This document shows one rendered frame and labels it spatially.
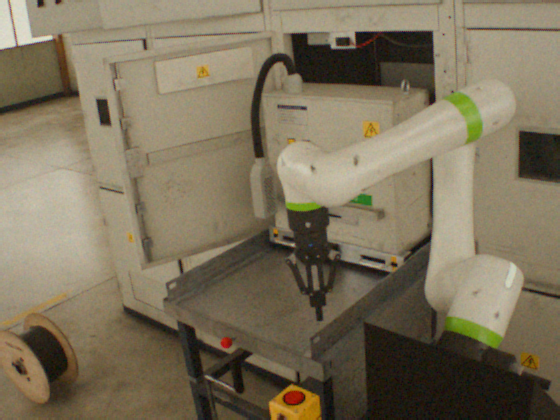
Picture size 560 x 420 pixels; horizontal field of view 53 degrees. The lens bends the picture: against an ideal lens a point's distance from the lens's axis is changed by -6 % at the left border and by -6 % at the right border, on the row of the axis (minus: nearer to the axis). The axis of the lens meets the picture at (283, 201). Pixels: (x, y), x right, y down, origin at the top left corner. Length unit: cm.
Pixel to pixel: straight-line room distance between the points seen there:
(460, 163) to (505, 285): 34
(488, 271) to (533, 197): 55
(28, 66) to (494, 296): 1264
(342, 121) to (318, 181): 67
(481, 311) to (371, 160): 38
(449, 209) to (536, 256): 49
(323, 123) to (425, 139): 65
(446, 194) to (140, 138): 105
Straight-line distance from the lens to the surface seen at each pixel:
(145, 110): 203
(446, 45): 180
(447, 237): 143
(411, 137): 123
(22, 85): 1337
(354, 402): 176
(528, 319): 196
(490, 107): 133
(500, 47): 172
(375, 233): 185
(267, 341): 161
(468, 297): 127
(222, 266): 199
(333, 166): 114
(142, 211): 207
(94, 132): 321
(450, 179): 146
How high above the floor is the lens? 173
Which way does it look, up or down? 20 degrees down
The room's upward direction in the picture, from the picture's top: 6 degrees counter-clockwise
